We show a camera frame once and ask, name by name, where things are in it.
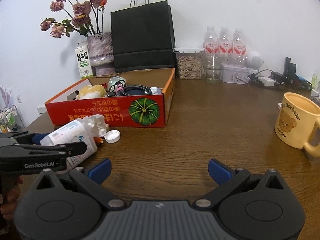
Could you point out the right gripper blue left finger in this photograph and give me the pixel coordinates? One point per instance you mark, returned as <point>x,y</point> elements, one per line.
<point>89,181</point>

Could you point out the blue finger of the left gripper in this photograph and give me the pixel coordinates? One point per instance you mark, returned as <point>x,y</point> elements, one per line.
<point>25,137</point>

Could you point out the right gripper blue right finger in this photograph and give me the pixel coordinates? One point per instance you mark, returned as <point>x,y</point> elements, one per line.
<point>229,182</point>

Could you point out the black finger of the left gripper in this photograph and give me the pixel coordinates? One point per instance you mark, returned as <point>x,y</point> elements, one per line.
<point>70,149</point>

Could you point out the white plastic bottle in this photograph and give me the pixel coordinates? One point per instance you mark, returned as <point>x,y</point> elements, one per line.
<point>75,131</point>

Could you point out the white tissue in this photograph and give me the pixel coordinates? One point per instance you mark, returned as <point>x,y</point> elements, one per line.
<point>95,125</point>

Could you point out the small white bottle cap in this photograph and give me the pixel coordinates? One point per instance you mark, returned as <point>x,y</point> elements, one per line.
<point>112,136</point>

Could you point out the person left hand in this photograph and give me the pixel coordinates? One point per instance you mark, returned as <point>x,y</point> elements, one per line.
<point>9,201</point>

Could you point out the yellow plush toy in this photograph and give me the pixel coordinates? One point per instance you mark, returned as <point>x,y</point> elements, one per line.
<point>91,92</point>

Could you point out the iridescent glitter ball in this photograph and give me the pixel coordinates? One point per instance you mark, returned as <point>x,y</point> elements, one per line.
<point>116,83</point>

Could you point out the red cardboard pumpkin box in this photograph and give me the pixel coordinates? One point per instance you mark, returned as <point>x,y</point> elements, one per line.
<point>118,111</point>

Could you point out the yellow bear mug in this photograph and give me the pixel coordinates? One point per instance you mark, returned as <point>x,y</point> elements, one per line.
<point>297,122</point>

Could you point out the white green milk carton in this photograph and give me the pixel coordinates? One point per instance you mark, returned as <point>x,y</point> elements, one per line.
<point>83,61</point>

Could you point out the clear drinking glass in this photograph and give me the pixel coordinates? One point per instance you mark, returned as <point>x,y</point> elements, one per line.
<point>212,74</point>

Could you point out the white power adapter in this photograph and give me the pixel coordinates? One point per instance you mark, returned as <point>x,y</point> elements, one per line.
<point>266,81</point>

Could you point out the purple marbled vase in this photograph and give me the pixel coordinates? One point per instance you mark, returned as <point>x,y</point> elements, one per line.
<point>101,54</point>

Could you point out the clear seed storage container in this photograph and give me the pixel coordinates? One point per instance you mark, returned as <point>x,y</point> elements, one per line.
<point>189,63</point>

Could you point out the black desk gadgets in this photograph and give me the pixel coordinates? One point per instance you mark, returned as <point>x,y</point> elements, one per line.
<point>290,79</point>

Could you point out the right water bottle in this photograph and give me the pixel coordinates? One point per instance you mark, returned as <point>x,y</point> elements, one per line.
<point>239,47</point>

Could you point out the water bottle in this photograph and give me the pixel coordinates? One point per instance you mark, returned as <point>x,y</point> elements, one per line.
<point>225,45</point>
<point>239,47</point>
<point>211,46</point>

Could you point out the middle water bottle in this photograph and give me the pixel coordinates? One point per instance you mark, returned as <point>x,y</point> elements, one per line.
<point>225,45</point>

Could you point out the left water bottle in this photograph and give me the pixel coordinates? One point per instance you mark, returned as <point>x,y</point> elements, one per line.
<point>211,46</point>

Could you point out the black paper shopping bag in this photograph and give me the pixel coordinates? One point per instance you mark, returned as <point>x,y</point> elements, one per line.
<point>143,37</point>

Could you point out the dried rose bouquet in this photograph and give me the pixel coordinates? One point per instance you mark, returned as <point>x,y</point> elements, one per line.
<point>85,18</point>

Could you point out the wire rack with items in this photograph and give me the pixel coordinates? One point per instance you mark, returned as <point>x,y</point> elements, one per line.
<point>11,120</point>

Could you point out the white round camera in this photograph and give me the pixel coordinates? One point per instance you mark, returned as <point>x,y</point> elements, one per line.
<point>254,62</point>

